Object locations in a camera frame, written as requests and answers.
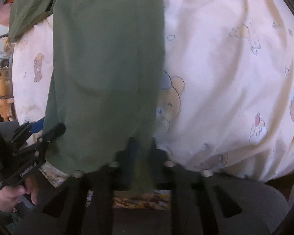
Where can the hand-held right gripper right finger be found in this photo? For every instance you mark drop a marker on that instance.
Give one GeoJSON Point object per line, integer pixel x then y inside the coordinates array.
{"type": "Point", "coordinates": [159, 156]}

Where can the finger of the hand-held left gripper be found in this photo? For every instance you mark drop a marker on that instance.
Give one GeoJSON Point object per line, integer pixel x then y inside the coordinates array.
{"type": "Point", "coordinates": [55, 131]}
{"type": "Point", "coordinates": [38, 124]}

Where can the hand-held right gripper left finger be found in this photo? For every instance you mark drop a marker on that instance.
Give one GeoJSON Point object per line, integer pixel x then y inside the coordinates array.
{"type": "Point", "coordinates": [127, 156]}

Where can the green pants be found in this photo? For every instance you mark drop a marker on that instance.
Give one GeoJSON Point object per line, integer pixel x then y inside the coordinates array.
{"type": "Point", "coordinates": [100, 66]}

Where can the person's left hand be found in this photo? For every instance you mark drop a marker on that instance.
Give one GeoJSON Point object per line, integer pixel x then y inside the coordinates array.
{"type": "Point", "coordinates": [7, 199]}

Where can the yellow printed cloth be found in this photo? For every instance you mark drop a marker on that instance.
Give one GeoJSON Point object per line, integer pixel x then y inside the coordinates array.
{"type": "Point", "coordinates": [142, 200]}

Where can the bear print blanket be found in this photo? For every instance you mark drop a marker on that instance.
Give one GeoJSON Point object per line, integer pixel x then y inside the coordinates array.
{"type": "Point", "coordinates": [223, 78]}

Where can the grey fabric seat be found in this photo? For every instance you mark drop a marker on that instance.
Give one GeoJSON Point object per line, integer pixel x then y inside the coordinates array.
{"type": "Point", "coordinates": [254, 200]}

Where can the pink cloth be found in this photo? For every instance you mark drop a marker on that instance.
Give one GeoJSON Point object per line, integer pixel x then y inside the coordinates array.
{"type": "Point", "coordinates": [0, 13]}

